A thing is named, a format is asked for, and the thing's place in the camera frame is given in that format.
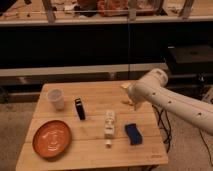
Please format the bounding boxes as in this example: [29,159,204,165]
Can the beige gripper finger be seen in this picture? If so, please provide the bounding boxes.
[121,82,131,89]

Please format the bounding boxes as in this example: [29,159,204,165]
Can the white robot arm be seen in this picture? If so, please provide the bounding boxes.
[121,68,213,136]

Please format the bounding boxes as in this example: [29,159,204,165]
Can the black upright eraser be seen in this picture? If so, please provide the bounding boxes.
[75,98,86,120]

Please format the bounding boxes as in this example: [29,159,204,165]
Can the orange carrot toy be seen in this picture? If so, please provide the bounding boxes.
[121,100,131,105]

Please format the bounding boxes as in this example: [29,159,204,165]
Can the white small bottle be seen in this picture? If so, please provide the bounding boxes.
[104,110,115,148]

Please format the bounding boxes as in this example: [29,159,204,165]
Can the blue sponge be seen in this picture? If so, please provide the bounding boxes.
[125,123,142,145]

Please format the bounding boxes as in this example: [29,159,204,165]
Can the black box on right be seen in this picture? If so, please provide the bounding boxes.
[166,45,213,68]

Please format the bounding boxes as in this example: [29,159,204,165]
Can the translucent plastic cup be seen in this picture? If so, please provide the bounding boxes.
[47,89,65,110]

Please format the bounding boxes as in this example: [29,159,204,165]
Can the orange round plate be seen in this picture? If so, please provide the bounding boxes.
[32,120,71,159]

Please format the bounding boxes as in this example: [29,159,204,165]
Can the black floor cables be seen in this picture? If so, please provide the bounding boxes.
[153,104,213,158]

